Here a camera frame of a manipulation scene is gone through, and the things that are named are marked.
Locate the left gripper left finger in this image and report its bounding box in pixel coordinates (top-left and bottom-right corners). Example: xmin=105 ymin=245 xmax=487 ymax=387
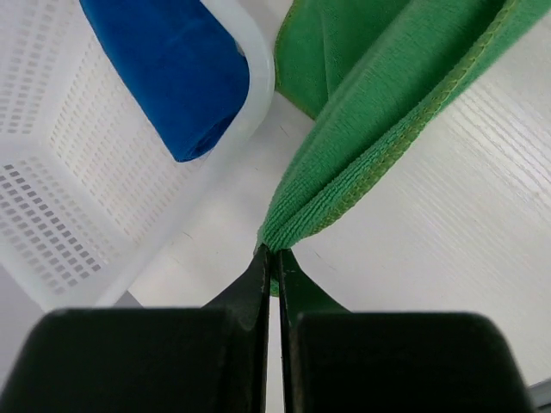
xmin=1 ymin=248 xmax=270 ymax=412

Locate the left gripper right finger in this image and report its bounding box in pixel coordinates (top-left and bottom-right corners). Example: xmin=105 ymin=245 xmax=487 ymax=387
xmin=275 ymin=250 xmax=535 ymax=412

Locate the green towel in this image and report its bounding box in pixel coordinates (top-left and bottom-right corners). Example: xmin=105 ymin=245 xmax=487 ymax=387
xmin=257 ymin=0 xmax=551 ymax=253

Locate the blue towel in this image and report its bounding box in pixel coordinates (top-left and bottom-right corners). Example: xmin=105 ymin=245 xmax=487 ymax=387
xmin=81 ymin=0 xmax=250 ymax=162

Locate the white plastic basket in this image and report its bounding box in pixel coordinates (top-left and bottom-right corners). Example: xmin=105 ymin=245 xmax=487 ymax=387
xmin=1 ymin=1 xmax=275 ymax=311

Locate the aluminium front rail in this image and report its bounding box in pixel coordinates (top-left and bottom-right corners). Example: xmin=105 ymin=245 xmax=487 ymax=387
xmin=529 ymin=379 xmax=551 ymax=413

